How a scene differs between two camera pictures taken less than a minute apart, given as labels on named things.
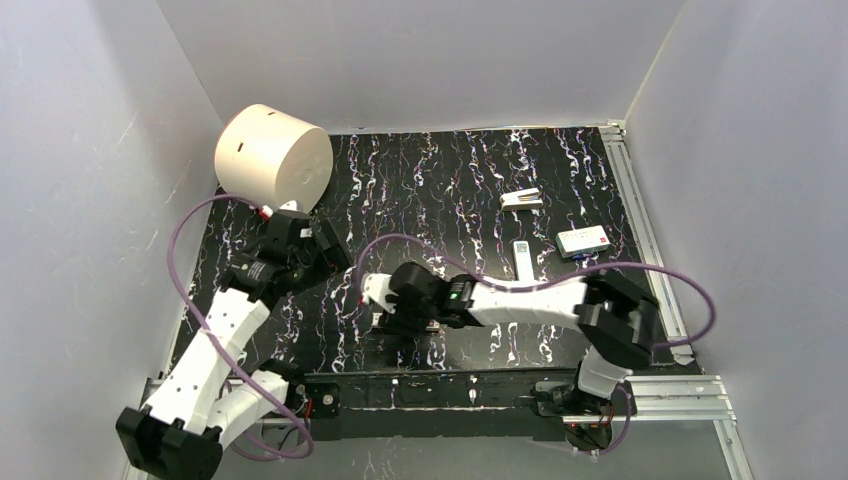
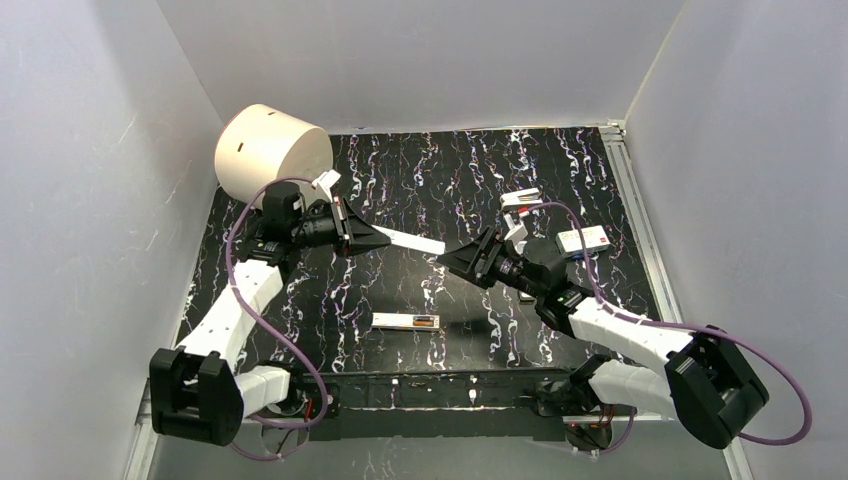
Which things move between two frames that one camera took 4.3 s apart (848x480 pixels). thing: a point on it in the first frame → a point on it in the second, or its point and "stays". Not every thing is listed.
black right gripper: x=403 y=321 → x=486 y=253
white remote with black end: x=378 y=321 stays
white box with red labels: x=581 y=241 stays
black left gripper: x=329 y=240 → x=340 y=227
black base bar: x=435 y=405 stays
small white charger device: x=522 y=199 stays
